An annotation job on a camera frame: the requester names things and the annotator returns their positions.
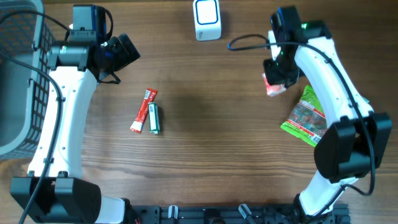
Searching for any white barcode scanner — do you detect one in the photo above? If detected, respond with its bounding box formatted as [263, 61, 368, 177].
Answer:
[192, 0, 221, 41]

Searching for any dark grey plastic basket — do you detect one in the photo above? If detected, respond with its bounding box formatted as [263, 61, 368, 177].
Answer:
[1, 0, 54, 159]

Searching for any orange tissue pack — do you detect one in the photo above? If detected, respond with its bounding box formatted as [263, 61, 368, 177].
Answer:
[262, 73, 286, 97]

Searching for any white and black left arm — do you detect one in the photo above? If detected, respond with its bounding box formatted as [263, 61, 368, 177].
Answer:
[10, 4, 140, 223]

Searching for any green snack bag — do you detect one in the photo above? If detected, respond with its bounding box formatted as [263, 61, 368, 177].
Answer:
[280, 85, 327, 147]

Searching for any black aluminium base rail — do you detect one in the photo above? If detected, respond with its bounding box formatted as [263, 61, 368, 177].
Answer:
[124, 203, 352, 224]

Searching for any red white box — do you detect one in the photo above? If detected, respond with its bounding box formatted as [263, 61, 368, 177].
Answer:
[130, 88, 157, 133]

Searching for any green white box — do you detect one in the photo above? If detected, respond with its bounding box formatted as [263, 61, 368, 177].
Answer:
[148, 102, 160, 134]

